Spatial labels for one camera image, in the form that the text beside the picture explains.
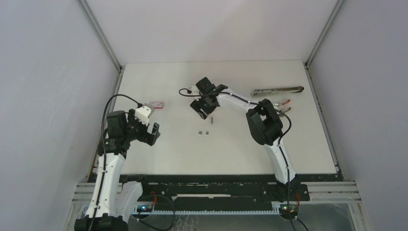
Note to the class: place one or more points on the red staple box sleeve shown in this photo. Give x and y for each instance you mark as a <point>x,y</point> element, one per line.
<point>157,105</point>

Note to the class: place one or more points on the right controller board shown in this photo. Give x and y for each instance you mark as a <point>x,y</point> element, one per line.
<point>287,209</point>

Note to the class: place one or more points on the black silver stapler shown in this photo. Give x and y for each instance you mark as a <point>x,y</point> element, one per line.
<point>262,92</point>

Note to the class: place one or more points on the aluminium frame rails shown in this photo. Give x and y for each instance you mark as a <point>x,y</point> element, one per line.
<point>316,193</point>

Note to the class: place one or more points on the controller board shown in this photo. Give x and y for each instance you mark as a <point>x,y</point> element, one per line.
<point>144,208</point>
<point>287,209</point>

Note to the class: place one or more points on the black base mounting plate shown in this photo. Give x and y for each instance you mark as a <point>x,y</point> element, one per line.
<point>250,189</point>

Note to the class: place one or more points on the left controller board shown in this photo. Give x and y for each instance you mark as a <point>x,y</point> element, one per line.
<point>144,208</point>

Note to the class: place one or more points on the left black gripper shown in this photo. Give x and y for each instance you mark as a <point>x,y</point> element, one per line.
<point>149,138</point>

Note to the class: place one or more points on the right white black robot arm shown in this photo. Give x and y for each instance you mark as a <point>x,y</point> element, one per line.
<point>262,117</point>

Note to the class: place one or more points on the white slotted cable duct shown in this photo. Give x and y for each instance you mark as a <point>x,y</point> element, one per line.
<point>256,209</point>

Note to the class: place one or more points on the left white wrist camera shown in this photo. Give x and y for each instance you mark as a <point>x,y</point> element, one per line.
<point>143,113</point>

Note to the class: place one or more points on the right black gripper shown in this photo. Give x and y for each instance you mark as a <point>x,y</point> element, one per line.
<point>197,105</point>

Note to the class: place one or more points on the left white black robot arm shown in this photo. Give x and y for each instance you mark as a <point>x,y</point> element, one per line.
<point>110,208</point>

